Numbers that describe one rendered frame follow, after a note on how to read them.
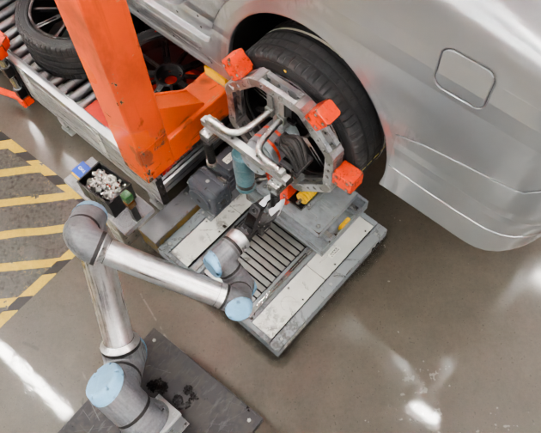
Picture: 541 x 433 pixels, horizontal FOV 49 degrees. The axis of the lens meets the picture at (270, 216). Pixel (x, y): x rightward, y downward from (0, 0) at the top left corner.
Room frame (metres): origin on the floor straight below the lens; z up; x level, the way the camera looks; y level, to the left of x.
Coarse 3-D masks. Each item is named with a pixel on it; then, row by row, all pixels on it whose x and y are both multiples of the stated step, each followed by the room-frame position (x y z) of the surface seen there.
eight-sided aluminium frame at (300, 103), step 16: (240, 80) 1.51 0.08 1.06; (256, 80) 1.44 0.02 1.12; (272, 80) 1.45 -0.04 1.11; (240, 96) 1.58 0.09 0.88; (272, 96) 1.39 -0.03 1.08; (288, 96) 1.36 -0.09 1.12; (304, 96) 1.36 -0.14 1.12; (240, 112) 1.58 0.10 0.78; (304, 112) 1.30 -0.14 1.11; (320, 144) 1.24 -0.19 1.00; (336, 144) 1.24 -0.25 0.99; (336, 160) 1.20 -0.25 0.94; (304, 176) 1.35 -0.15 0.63; (320, 176) 1.29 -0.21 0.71
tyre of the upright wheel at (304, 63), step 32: (288, 32) 1.64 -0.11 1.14; (256, 64) 1.56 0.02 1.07; (288, 64) 1.46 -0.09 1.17; (320, 64) 1.45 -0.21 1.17; (320, 96) 1.35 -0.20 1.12; (352, 96) 1.36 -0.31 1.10; (256, 128) 1.58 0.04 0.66; (352, 128) 1.27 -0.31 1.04; (288, 160) 1.46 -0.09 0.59; (352, 160) 1.23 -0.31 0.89
